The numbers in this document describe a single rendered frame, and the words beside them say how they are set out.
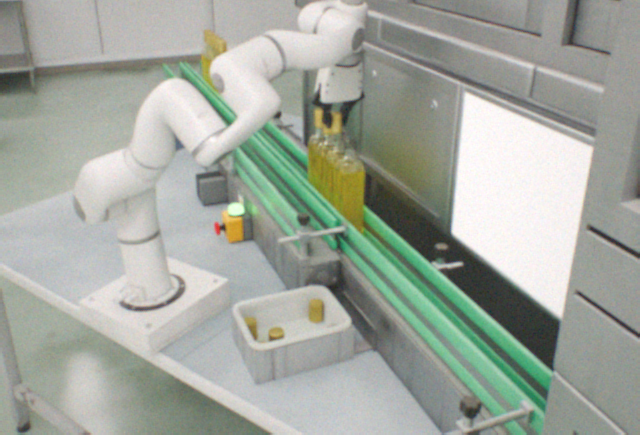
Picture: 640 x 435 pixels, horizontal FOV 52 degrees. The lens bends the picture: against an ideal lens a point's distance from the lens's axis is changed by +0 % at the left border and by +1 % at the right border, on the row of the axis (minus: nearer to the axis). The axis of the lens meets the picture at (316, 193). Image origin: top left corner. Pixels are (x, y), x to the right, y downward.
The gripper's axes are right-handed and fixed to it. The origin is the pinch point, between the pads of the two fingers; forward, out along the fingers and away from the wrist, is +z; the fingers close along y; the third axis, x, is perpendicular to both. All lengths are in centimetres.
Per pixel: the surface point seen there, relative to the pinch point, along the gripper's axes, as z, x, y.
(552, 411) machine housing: -27, 95, 23
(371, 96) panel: 0.7, -8.3, -13.9
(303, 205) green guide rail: 27.6, -2.1, 4.7
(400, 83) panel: -9.5, 3.8, -13.7
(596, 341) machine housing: -38, 96, 23
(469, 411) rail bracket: -3, 81, 16
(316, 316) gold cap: 32.1, 30.8, 14.2
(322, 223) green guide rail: 23.6, 10.2, 4.9
